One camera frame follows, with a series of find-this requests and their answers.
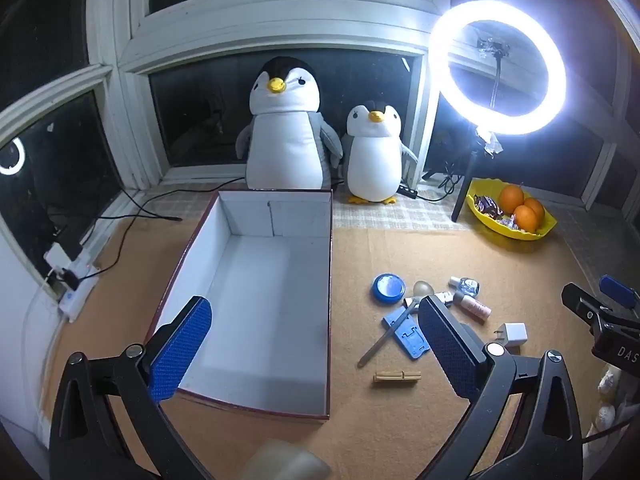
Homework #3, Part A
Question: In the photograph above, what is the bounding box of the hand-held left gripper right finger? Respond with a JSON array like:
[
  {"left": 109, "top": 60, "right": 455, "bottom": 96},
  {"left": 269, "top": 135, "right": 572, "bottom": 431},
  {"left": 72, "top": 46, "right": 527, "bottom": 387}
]
[{"left": 415, "top": 295, "right": 583, "bottom": 480}]

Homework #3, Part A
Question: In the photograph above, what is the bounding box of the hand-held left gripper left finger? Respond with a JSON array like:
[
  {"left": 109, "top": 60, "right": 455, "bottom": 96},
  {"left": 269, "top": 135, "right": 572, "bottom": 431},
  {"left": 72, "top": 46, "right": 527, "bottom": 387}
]
[{"left": 47, "top": 296, "right": 213, "bottom": 480}]

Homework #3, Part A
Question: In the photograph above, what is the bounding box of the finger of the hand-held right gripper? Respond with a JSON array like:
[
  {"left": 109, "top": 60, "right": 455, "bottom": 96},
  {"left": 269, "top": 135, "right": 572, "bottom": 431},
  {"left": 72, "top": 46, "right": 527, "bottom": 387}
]
[
  {"left": 561, "top": 282, "right": 640, "bottom": 338},
  {"left": 599, "top": 274, "right": 640, "bottom": 311}
]

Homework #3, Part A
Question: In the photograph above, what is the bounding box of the blue phone stand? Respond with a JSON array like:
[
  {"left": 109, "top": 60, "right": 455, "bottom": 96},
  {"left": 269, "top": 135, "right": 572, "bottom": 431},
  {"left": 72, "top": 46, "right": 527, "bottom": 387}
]
[{"left": 382, "top": 305, "right": 431, "bottom": 361}]

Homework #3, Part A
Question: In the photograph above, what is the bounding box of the pink bottle with grey cap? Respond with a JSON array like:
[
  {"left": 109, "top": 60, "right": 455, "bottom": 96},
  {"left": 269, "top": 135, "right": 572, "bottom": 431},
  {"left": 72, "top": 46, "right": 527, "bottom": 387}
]
[{"left": 452, "top": 292, "right": 492, "bottom": 323}]

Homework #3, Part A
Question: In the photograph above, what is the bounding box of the small blue liquid bottle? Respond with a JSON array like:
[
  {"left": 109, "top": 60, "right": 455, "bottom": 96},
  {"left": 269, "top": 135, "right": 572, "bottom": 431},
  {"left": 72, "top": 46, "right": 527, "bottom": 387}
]
[{"left": 448, "top": 275, "right": 481, "bottom": 297}]

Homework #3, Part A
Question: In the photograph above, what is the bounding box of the wooden clothespin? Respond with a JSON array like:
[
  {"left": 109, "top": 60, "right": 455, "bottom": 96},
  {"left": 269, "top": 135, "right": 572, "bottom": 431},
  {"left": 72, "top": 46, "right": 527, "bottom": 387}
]
[{"left": 372, "top": 369, "right": 422, "bottom": 387}]

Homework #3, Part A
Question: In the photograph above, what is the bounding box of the white charger adapter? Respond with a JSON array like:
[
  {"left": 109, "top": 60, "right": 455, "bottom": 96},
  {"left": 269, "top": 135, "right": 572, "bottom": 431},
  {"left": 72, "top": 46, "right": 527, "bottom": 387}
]
[{"left": 495, "top": 322, "right": 528, "bottom": 351}]

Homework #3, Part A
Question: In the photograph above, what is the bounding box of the metal spoon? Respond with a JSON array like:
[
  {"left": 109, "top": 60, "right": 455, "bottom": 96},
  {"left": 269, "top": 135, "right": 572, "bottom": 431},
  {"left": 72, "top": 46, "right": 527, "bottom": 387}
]
[{"left": 357, "top": 280, "right": 433, "bottom": 368}]

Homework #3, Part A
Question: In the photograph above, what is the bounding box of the blue round tin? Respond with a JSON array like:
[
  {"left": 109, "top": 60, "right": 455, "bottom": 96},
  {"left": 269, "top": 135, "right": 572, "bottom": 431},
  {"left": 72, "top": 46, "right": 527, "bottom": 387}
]
[{"left": 371, "top": 273, "right": 406, "bottom": 306}]

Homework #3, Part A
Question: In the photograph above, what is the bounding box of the red and white cardboard box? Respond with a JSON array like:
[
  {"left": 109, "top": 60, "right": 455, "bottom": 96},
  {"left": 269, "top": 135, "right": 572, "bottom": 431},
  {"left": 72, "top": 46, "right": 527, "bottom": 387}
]
[{"left": 144, "top": 189, "right": 333, "bottom": 421}]

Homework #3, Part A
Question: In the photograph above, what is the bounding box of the person's right hand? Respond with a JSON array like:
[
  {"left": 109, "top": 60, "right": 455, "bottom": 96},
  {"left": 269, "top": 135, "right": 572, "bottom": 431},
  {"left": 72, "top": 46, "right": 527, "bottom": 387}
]
[{"left": 585, "top": 365, "right": 627, "bottom": 443}]

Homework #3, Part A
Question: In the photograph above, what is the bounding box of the yellow fruit bowl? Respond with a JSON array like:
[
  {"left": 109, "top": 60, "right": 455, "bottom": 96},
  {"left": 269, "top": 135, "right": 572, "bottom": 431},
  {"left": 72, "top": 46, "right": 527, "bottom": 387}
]
[{"left": 466, "top": 177, "right": 558, "bottom": 248}]

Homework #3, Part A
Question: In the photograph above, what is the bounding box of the white power strip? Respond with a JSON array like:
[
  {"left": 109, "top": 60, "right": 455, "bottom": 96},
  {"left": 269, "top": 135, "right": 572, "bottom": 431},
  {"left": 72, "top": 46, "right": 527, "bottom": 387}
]
[{"left": 57, "top": 255, "right": 101, "bottom": 323}]

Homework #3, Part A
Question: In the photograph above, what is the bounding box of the cork mat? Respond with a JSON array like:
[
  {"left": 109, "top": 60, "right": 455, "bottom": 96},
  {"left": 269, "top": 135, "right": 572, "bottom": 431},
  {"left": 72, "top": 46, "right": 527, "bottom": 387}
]
[{"left": 40, "top": 215, "right": 623, "bottom": 480}]

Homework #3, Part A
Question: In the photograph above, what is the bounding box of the pile of wrapped candies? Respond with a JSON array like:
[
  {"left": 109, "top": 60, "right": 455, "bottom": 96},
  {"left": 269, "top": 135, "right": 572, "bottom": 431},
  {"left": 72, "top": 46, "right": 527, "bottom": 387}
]
[{"left": 473, "top": 194, "right": 526, "bottom": 233}]

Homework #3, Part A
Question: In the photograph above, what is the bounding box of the checkered mat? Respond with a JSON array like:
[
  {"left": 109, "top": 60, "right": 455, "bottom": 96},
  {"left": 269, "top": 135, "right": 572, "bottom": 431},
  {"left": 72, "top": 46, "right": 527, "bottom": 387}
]
[{"left": 150, "top": 180, "right": 640, "bottom": 243}]

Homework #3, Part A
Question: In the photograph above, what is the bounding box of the black power adapter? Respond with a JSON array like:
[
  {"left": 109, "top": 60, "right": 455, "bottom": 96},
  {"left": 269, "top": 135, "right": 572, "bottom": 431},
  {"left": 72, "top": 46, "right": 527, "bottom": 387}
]
[{"left": 50, "top": 227, "right": 86, "bottom": 261}]

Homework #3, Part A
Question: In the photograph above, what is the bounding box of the white plugged charger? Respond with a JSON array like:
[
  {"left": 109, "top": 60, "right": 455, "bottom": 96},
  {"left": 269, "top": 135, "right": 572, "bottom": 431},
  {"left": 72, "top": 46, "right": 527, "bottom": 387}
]
[{"left": 44, "top": 244, "right": 83, "bottom": 271}]

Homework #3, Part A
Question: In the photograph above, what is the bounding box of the beige blurred object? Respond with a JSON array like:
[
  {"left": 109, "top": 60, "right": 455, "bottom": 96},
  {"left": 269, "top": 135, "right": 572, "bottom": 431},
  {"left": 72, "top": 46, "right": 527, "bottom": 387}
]
[{"left": 247, "top": 437, "right": 332, "bottom": 480}]

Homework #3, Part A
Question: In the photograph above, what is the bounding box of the small penguin plush toy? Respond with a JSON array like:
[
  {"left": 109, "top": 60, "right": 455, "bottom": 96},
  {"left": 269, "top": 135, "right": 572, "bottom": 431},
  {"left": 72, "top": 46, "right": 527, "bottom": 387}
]
[{"left": 341, "top": 101, "right": 419, "bottom": 206}]

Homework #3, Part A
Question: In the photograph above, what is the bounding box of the large penguin plush toy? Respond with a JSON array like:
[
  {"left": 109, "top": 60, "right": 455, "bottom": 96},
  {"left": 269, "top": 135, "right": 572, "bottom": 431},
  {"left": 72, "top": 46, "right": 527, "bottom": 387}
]
[{"left": 235, "top": 56, "right": 345, "bottom": 191}]

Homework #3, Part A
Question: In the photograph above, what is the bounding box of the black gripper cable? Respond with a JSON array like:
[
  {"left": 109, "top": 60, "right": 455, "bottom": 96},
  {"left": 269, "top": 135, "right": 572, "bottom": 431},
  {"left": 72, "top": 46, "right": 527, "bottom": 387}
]
[{"left": 580, "top": 422, "right": 640, "bottom": 446}]

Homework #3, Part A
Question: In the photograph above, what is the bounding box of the black cable with loose end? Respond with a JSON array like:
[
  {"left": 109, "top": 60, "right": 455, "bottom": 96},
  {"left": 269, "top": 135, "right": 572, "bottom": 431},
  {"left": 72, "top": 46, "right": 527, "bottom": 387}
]
[{"left": 90, "top": 187, "right": 183, "bottom": 223}]

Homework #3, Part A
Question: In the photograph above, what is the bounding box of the white cable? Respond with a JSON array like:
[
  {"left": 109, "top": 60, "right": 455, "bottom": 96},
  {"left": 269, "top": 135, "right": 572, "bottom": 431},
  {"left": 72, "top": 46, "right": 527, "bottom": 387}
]
[{"left": 40, "top": 270, "right": 66, "bottom": 311}]

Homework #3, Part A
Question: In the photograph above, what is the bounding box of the black ring light cable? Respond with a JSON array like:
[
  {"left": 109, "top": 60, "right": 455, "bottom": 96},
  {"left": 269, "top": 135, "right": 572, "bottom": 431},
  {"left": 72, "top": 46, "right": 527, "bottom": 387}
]
[{"left": 417, "top": 160, "right": 471, "bottom": 205}]

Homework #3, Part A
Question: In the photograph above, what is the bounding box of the white ring light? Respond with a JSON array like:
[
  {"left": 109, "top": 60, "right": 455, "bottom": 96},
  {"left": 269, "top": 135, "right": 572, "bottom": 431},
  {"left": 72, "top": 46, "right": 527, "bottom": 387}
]
[{"left": 429, "top": 0, "right": 567, "bottom": 136}]

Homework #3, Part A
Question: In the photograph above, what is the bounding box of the white window frame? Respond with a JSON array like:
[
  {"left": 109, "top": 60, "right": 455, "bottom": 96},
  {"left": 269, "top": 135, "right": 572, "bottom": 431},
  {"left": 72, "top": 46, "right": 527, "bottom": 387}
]
[{"left": 0, "top": 0, "right": 640, "bottom": 211}]

